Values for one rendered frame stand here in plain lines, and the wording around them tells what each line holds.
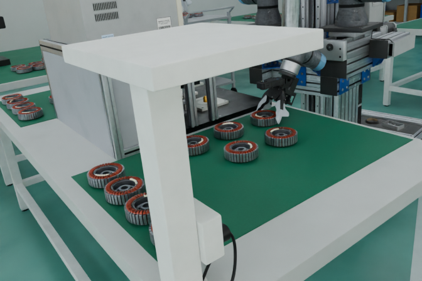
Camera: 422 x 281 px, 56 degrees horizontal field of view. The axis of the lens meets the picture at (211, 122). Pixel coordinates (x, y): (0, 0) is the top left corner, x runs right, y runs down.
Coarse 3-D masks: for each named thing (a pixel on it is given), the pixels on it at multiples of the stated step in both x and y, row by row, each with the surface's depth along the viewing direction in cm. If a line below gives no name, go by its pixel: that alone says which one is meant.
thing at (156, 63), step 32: (160, 32) 87; (192, 32) 82; (224, 32) 77; (256, 32) 74; (288, 32) 70; (320, 32) 70; (96, 64) 67; (128, 64) 57; (160, 64) 53; (192, 64) 55; (224, 64) 59; (256, 64) 63; (160, 96) 60; (160, 128) 62; (160, 160) 63; (160, 192) 65; (192, 192) 69; (160, 224) 69; (192, 224) 70; (224, 224) 77; (160, 256) 73; (192, 256) 72
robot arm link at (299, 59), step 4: (308, 52) 156; (292, 56) 154; (296, 56) 154; (300, 56) 154; (304, 56) 155; (308, 56) 156; (292, 60) 154; (296, 60) 154; (300, 60) 154; (304, 60) 157; (300, 64) 155
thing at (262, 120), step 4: (256, 112) 160; (260, 112) 160; (264, 112) 160; (268, 112) 160; (272, 112) 158; (252, 116) 156; (256, 116) 156; (260, 116) 155; (264, 116) 159; (268, 116) 157; (272, 116) 154; (252, 120) 156; (256, 120) 154; (260, 120) 153; (264, 120) 153; (268, 120) 152; (272, 120) 153; (252, 124) 156; (256, 124) 154; (260, 124) 154; (264, 124) 153; (268, 124) 153; (272, 124) 154
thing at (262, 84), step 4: (264, 80) 154; (268, 80) 154; (272, 80) 153; (276, 80) 153; (280, 80) 154; (284, 80) 155; (260, 84) 151; (264, 84) 150; (268, 84) 151; (272, 84) 152; (276, 84) 154; (280, 84) 154; (284, 84) 156; (260, 88) 152; (264, 88) 151
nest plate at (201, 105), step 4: (196, 100) 184; (200, 100) 184; (220, 100) 181; (224, 100) 180; (228, 100) 180; (200, 104) 178; (204, 104) 178; (220, 104) 177; (224, 104) 179; (200, 108) 173; (204, 108) 172
